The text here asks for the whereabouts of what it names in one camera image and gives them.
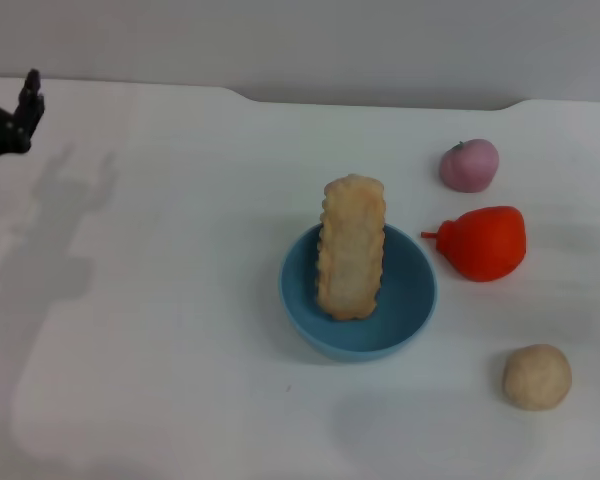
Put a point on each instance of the long toasted bread loaf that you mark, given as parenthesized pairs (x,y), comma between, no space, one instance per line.
(352,250)

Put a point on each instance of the blue plastic bowl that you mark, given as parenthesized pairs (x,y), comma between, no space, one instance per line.
(360,325)

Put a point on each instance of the pink toy peach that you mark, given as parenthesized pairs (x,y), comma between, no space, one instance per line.
(470,167)

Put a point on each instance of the red toy pear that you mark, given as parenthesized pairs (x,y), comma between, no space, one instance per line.
(485,245)

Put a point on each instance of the round beige bun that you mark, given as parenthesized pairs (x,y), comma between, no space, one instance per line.
(537,377)

